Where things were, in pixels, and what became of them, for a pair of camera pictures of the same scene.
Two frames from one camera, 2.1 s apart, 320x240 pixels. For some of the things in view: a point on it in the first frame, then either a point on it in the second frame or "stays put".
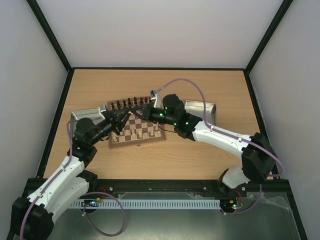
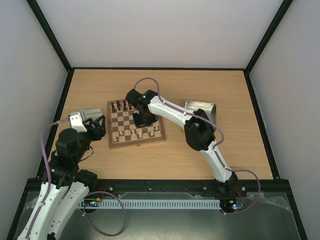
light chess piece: [134, 136] stays put
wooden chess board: [136, 130] stays put
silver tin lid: [95, 115] stays put
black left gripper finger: [122, 112] → [99, 123]
